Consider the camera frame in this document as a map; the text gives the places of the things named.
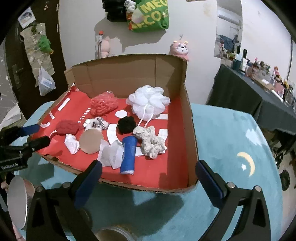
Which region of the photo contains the red plush rabbit toy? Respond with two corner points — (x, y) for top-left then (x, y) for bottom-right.
(56, 120), (83, 135)

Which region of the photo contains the blue cloth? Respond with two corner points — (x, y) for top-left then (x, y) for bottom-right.
(120, 136), (137, 175)

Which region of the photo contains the black fuzzy pompom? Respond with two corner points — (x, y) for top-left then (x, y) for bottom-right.
(117, 116), (137, 134)

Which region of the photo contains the silver jar lid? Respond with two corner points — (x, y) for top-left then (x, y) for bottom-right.
(7, 175), (35, 230)

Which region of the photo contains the dark wooden door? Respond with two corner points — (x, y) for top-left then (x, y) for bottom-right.
(4, 0), (68, 119)

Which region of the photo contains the round beige pad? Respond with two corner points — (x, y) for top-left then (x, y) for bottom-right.
(79, 128), (104, 154)

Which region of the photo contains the clear plastic bag on door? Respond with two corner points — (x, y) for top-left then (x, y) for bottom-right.
(38, 66), (56, 96)

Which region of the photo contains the red mesh bath sponge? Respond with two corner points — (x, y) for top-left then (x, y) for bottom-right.
(90, 91), (119, 116)

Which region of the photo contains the teal fleece blanket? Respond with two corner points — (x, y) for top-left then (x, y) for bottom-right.
(9, 100), (284, 241)

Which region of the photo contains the green plush on door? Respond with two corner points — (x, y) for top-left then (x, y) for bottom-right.
(39, 35), (54, 54)

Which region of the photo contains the cardboard box with red lining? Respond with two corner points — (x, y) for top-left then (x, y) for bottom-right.
(30, 54), (198, 193)

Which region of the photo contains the white mesh bath pouf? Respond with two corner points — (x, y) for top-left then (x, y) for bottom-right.
(126, 85), (171, 128)

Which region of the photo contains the dark cloth side table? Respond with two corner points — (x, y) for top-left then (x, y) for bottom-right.
(207, 64), (296, 135)

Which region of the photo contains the pink cat plush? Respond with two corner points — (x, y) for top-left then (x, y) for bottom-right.
(169, 35), (189, 61)

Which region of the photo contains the green tote bag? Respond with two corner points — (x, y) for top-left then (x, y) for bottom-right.
(124, 0), (169, 33)

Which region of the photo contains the pink plush on wall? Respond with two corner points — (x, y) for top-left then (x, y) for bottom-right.
(97, 36), (110, 59)

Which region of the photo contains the black bag on wall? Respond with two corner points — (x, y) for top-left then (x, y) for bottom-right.
(102, 0), (127, 22)

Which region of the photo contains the wall mirror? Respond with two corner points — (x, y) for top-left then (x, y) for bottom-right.
(214, 0), (242, 59)

